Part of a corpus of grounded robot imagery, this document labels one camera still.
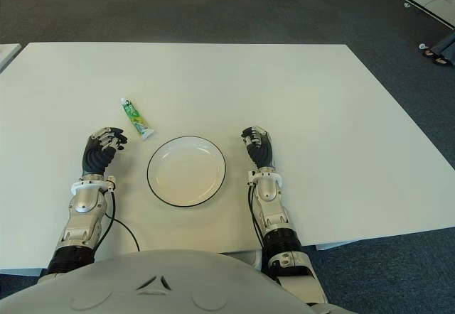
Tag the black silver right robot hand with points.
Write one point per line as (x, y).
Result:
(261, 152)

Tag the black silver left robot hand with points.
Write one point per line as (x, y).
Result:
(97, 157)

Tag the green white toothpaste tube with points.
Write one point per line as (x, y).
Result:
(138, 120)

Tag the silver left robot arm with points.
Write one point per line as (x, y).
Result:
(83, 207)

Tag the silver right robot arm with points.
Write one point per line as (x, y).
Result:
(275, 221)

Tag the white plate with black rim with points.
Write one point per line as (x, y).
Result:
(186, 175)

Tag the white side table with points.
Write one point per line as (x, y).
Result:
(7, 56)

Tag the grey robot torso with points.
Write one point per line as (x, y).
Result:
(153, 285)

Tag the sandalled foot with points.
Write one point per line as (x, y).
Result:
(429, 52)
(441, 61)

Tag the grey trouser leg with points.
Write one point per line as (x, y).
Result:
(446, 45)

